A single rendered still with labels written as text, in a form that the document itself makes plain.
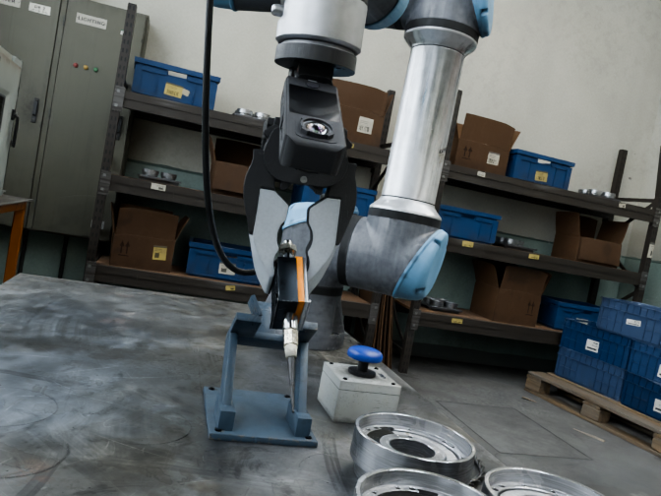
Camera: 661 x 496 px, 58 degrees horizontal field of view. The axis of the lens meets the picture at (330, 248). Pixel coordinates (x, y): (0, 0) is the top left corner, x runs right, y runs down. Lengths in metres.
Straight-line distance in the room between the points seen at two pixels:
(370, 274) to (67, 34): 3.58
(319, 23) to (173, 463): 0.37
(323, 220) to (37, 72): 3.84
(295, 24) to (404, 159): 0.45
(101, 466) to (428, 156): 0.64
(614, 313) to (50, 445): 4.17
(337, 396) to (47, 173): 3.70
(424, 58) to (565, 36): 4.64
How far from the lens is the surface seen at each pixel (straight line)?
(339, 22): 0.52
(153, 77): 3.96
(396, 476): 0.47
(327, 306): 0.96
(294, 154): 0.43
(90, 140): 4.20
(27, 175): 4.25
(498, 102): 5.17
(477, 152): 4.44
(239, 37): 4.56
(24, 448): 0.53
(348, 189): 0.52
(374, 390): 0.66
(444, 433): 0.59
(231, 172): 3.90
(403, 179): 0.92
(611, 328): 4.49
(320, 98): 0.49
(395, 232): 0.90
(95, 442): 0.54
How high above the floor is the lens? 1.02
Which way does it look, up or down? 3 degrees down
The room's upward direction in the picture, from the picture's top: 11 degrees clockwise
